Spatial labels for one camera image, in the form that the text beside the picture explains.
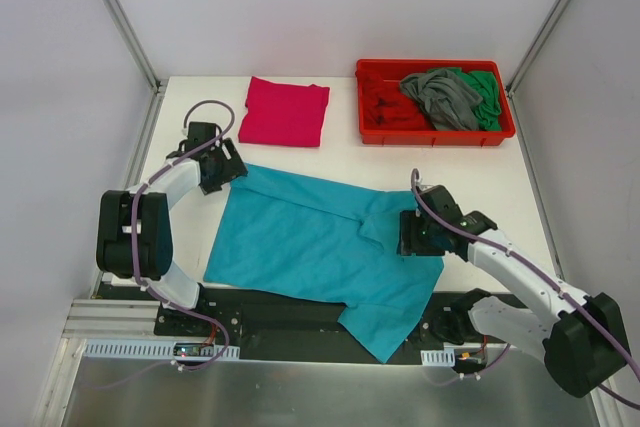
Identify right white cable duct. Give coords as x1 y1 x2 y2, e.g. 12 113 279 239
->
420 348 456 368

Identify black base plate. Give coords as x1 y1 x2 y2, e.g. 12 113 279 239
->
97 284 511 363

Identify right aluminium frame post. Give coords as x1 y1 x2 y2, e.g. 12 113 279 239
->
506 0 573 97

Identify grey t shirt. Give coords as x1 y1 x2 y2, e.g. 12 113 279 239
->
399 68 483 131

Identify red plastic bin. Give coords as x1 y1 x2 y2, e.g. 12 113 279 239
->
356 59 516 147

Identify dark red t shirt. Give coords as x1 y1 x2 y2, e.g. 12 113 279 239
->
356 70 429 131

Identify teal t shirt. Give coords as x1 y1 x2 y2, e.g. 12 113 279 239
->
203 165 444 363

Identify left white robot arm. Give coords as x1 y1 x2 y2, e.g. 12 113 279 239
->
96 122 248 336

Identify white cable duct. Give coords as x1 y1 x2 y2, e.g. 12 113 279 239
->
84 339 240 362
420 348 456 368

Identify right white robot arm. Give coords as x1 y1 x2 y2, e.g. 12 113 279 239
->
398 181 639 409

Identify folded magenta t shirt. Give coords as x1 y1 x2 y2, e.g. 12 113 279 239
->
238 77 330 148

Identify aluminium frame post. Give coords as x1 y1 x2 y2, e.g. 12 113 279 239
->
102 0 163 92
506 0 573 97

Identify left aluminium frame post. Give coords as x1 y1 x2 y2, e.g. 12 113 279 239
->
102 0 163 92

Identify green t shirt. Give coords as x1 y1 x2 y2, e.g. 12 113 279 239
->
458 70 502 132

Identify left white cable duct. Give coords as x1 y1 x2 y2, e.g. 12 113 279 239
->
84 339 240 362

